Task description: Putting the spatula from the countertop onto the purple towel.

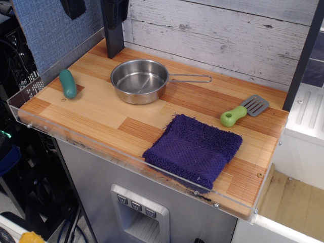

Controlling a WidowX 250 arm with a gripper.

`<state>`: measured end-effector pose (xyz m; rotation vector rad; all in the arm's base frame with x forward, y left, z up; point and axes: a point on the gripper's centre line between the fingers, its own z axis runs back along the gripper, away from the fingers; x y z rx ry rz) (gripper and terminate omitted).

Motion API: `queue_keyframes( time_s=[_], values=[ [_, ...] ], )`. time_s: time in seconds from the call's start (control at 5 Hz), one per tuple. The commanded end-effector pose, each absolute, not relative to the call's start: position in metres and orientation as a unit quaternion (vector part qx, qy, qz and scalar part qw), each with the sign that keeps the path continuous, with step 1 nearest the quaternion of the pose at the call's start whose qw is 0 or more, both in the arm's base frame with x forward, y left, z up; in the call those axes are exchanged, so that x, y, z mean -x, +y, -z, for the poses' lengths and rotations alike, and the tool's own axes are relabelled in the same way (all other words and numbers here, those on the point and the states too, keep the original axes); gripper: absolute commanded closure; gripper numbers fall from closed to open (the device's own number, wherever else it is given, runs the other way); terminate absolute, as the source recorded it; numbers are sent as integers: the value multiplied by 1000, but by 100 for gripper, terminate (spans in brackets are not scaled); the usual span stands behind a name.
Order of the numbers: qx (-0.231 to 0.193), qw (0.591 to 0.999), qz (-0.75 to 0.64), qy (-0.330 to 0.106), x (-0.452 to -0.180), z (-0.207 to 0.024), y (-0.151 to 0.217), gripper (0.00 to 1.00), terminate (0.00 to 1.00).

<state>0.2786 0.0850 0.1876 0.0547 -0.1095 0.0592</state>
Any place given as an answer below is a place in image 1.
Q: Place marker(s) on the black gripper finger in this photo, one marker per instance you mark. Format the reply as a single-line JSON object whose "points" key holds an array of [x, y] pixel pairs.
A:
{"points": [[116, 12], [73, 8]]}

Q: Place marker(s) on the green handled grey spatula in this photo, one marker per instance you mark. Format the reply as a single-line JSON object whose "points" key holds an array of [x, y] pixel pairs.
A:
{"points": [[253, 106]]}

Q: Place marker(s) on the purple towel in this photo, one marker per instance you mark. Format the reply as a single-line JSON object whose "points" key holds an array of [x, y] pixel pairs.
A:
{"points": [[193, 150]]}

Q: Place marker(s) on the green toy cucumber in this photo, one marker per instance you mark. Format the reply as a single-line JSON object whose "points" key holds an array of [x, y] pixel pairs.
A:
{"points": [[68, 84]]}

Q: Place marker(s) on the grey toy fridge cabinet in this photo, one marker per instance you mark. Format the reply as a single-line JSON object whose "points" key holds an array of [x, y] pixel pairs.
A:
{"points": [[191, 218]]}

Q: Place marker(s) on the silver dispenser panel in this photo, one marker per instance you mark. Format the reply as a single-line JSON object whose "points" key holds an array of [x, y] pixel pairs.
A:
{"points": [[140, 219]]}

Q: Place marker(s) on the white toy sink unit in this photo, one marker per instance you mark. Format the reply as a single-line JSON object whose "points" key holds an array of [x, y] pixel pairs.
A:
{"points": [[291, 203]]}

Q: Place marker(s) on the steel pot with handle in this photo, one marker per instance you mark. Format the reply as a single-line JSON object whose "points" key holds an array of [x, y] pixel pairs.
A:
{"points": [[143, 81]]}

